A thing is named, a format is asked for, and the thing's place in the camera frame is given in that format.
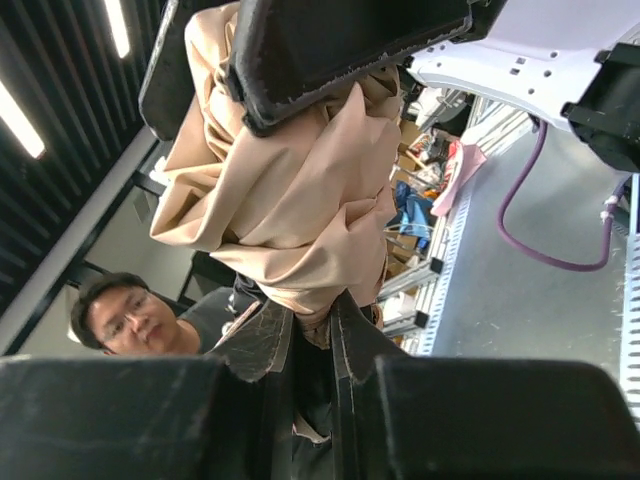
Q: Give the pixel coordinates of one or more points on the grey slotted cable duct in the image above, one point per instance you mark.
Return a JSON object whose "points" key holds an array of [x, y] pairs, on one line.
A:
{"points": [[455, 231]]}

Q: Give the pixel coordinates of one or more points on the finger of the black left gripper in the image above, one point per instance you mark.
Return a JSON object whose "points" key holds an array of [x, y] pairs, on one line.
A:
{"points": [[289, 54], [167, 88]]}

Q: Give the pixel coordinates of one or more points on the person in dark shirt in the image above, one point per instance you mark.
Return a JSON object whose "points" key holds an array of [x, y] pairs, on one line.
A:
{"points": [[118, 314]]}

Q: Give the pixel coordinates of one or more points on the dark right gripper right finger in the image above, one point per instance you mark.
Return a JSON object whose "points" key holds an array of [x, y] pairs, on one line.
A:
{"points": [[401, 417]]}

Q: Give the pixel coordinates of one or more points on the cream folding umbrella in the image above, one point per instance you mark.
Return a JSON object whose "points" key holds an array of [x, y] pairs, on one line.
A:
{"points": [[301, 212]]}

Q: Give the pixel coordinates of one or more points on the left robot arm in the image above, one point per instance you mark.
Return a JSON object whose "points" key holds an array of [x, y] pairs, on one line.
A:
{"points": [[572, 64]]}

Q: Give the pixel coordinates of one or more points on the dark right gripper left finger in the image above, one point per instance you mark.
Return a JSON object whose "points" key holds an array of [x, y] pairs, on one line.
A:
{"points": [[223, 415]]}

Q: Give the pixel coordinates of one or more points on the ceiling light strip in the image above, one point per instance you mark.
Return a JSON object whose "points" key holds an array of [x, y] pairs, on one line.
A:
{"points": [[20, 126], [118, 27]]}

